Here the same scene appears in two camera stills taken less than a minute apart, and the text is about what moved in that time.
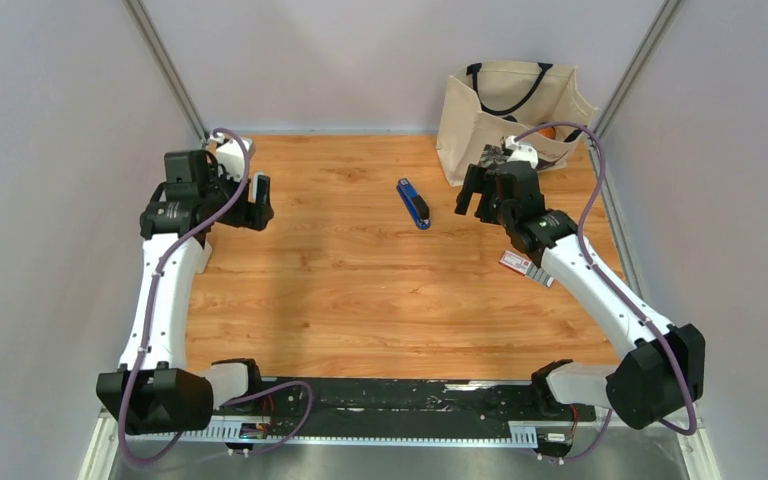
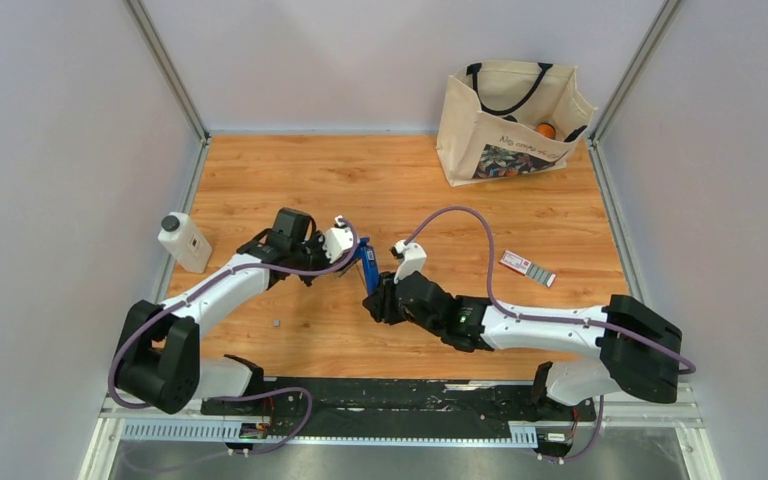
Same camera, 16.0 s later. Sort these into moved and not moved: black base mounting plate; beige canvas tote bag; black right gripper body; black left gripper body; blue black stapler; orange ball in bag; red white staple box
Moved: black right gripper body; blue black stapler; black left gripper body
Not moved: beige canvas tote bag; black base mounting plate; red white staple box; orange ball in bag
